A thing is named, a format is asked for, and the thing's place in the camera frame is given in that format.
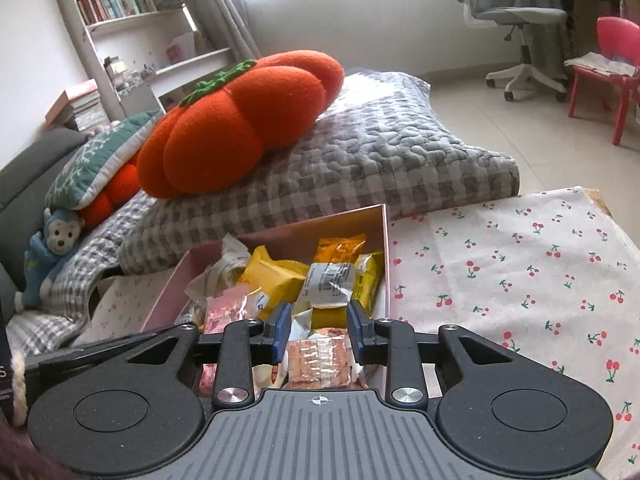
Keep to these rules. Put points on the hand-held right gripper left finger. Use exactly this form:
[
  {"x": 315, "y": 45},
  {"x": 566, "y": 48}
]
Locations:
[{"x": 279, "y": 332}]

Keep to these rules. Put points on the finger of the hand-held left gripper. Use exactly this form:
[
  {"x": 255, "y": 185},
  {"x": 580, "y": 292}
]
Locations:
[{"x": 80, "y": 360}]

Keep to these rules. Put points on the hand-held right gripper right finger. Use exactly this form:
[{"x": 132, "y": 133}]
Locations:
[{"x": 357, "y": 332}]

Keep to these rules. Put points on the brown cracker packet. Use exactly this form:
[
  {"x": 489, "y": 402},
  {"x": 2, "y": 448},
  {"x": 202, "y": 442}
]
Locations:
[{"x": 317, "y": 365}]

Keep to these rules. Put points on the yellow snack packet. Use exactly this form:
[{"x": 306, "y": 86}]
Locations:
[
  {"x": 369, "y": 280},
  {"x": 270, "y": 272}
]

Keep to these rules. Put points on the white grey snack packet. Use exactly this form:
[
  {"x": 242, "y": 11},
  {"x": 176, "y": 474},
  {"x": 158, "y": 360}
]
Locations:
[{"x": 325, "y": 282}]

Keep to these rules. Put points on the white printed packet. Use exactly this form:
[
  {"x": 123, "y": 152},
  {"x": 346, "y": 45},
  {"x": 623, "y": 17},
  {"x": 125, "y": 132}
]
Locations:
[{"x": 220, "y": 267}]

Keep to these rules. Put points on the pink cardboard box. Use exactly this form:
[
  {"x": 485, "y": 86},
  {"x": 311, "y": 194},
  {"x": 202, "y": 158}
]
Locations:
[{"x": 300, "y": 230}]

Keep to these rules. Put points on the dark printed box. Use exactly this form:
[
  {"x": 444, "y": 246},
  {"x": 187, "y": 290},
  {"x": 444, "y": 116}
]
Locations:
[{"x": 6, "y": 360}]

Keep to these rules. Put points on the grey checked blanket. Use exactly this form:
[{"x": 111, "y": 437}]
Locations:
[{"x": 85, "y": 270}]

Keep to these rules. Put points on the person's maroon clothing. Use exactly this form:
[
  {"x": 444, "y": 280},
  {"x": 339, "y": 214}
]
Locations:
[{"x": 15, "y": 455}]

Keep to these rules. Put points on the blue monkey plush toy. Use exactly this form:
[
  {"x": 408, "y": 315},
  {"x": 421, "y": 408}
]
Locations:
[{"x": 60, "y": 240}]

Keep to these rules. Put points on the cherry print cloth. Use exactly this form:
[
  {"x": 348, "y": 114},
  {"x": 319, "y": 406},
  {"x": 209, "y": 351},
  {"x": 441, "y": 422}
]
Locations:
[{"x": 525, "y": 285}]

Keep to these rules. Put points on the small orange plush pillow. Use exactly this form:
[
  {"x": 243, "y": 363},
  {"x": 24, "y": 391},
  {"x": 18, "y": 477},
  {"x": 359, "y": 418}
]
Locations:
[{"x": 117, "y": 185}]

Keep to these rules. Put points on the grey checked quilted pillow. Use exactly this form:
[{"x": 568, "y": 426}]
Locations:
[{"x": 390, "y": 150}]

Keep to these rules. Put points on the grey sofa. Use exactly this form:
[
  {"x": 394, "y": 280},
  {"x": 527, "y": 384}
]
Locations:
[{"x": 25, "y": 180}]

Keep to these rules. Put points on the green patterned cushion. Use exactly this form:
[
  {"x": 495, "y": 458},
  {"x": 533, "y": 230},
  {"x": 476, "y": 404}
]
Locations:
[{"x": 95, "y": 160}]

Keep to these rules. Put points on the large orange pumpkin plush pillow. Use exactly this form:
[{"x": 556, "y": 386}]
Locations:
[{"x": 225, "y": 125}]

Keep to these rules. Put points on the stack of books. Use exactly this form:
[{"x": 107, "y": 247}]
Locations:
[{"x": 75, "y": 102}]

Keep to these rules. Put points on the grey curtain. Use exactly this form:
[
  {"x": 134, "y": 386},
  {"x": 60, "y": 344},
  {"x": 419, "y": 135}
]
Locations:
[{"x": 220, "y": 10}]

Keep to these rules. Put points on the white bookshelf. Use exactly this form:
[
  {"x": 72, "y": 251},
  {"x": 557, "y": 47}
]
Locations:
[{"x": 140, "y": 35}]

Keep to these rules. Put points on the grey office chair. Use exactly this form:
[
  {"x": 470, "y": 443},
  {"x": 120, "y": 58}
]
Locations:
[{"x": 515, "y": 15}]

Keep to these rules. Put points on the folded cloth on chair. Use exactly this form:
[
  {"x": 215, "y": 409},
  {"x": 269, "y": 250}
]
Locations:
[{"x": 600, "y": 62}]

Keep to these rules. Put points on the pink plastic chair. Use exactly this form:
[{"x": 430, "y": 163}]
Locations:
[{"x": 612, "y": 32}]

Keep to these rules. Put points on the dark wooden desk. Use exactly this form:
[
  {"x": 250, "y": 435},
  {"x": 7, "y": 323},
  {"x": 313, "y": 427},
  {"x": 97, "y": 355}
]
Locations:
[{"x": 590, "y": 0}]

